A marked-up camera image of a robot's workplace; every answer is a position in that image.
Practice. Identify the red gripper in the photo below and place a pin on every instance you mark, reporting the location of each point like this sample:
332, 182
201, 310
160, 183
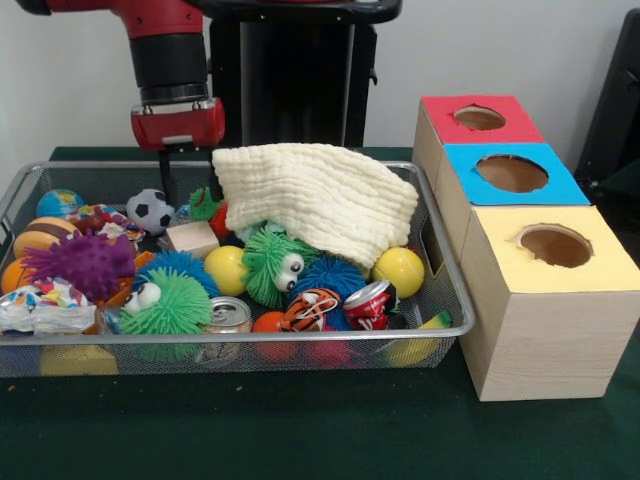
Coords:
177, 125

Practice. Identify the clear plastic bottle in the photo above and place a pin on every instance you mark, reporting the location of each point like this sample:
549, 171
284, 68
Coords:
181, 215

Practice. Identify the cream knitted cloth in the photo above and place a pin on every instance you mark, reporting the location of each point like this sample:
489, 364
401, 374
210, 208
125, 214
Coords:
310, 195

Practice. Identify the red soda can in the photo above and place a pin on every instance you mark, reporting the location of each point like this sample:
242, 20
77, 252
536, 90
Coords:
370, 305

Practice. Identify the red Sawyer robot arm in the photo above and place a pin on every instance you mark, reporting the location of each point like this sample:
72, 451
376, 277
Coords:
170, 55

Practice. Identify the clear mesh bin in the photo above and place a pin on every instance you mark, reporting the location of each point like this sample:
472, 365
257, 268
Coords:
250, 355

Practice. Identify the wooden box with three holes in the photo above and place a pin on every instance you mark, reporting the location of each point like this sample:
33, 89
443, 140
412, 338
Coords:
545, 340

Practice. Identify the small soccer ball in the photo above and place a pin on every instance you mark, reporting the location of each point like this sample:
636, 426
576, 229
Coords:
147, 210

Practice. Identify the wooden cube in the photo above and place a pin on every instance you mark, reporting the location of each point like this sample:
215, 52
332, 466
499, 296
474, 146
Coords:
192, 240

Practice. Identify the green spiky ball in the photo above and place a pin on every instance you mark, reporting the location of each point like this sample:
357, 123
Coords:
170, 305
270, 260

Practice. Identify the globe ball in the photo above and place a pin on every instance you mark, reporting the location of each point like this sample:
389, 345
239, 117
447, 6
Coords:
60, 204

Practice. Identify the purple spiky ball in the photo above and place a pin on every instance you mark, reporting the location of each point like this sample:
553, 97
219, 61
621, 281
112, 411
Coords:
82, 265

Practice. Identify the burger toy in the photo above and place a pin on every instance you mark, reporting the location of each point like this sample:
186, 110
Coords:
42, 235

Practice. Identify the yellow ball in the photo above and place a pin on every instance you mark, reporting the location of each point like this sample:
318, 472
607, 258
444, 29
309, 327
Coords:
397, 272

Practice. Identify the black stand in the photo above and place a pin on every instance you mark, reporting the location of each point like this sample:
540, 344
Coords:
617, 125

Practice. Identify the dark green side tablecloth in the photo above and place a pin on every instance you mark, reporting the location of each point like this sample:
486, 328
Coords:
625, 177

